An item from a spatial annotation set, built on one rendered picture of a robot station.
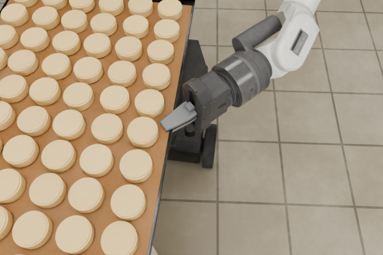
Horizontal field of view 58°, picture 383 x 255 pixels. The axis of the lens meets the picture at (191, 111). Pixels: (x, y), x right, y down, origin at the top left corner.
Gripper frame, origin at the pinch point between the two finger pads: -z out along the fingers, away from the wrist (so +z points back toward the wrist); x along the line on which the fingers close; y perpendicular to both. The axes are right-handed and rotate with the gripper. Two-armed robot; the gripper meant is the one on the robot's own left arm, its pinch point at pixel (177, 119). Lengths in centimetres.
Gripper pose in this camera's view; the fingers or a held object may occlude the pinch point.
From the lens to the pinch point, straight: 59.1
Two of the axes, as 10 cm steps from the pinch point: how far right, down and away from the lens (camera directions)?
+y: 6.1, 6.8, -4.0
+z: 7.9, -5.3, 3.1
